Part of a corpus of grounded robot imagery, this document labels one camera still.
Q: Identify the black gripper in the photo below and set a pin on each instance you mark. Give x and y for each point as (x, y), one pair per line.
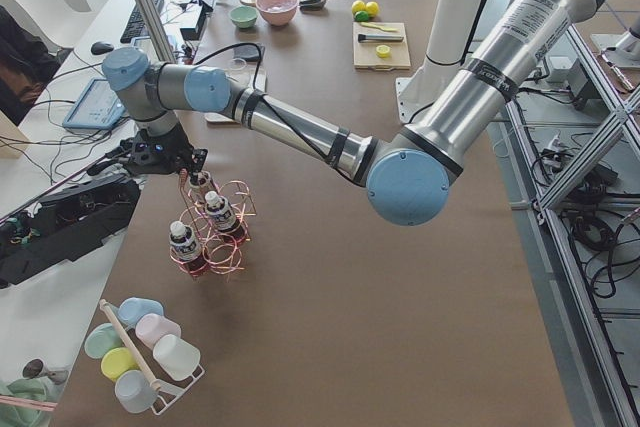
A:
(173, 149)

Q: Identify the copper wire bottle basket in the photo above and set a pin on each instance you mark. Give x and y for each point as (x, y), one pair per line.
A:
(221, 251)

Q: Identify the tea bottle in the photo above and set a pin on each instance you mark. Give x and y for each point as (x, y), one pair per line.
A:
(220, 212)
(200, 183)
(186, 246)

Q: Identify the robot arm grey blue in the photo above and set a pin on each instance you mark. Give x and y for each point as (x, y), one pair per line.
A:
(408, 178)

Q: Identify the beige rabbit tray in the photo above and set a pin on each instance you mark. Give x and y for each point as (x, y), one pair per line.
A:
(226, 117)

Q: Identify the clear wine glass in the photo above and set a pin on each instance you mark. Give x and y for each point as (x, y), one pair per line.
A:
(240, 67)

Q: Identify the blue teach pendant near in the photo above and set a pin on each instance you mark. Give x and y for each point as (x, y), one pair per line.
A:
(98, 108)

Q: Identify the blue teach pendant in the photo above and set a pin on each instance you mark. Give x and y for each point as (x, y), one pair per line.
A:
(145, 43)
(98, 108)

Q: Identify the dark grey folded cloth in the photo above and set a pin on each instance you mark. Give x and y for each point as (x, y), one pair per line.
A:
(248, 51)

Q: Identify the blue teach pendant far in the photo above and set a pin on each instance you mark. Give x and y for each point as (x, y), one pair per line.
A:
(145, 43)

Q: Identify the black keyboard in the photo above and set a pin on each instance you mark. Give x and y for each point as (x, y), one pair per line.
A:
(136, 26)

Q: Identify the black computer mouse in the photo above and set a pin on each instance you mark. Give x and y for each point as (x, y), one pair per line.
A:
(101, 48)

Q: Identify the green bowl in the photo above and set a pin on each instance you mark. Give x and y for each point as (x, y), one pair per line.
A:
(243, 17)

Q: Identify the black equipment box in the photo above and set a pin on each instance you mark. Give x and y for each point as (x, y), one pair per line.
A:
(67, 225)

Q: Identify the light blue cup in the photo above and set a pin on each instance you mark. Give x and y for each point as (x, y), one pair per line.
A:
(133, 309)

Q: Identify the pink bowl with ice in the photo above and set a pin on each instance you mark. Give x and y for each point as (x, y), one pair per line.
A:
(277, 12)

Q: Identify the pink cup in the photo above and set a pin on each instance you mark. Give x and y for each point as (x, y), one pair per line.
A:
(152, 327)

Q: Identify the steel muddler bar tool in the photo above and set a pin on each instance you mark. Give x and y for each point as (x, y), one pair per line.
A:
(362, 38)

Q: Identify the white cup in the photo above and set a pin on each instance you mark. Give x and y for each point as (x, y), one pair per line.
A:
(177, 357)

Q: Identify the mint green cup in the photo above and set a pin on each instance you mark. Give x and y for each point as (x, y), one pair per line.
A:
(101, 340)

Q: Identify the wooden cutting board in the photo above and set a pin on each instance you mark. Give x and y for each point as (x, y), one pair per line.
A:
(364, 54)

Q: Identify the yellow plastic knife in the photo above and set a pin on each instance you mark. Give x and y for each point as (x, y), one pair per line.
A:
(378, 27)

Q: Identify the half lemon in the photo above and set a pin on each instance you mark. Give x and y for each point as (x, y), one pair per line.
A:
(383, 51)

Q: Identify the whole yellow lemon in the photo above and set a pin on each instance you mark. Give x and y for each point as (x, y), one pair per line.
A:
(358, 6)

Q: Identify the yellow cup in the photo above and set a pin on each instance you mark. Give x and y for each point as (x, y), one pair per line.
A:
(116, 362)

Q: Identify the green lime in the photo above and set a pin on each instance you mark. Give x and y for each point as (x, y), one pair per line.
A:
(372, 8)

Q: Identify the grey blue cup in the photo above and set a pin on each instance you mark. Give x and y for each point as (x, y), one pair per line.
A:
(134, 392)

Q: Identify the metal jigger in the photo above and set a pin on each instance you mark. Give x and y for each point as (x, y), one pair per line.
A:
(36, 368)

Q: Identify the aluminium frame post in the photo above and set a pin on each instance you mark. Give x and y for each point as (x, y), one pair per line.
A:
(145, 2)

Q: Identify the white wire cup rack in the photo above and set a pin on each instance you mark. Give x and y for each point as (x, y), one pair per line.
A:
(171, 392)

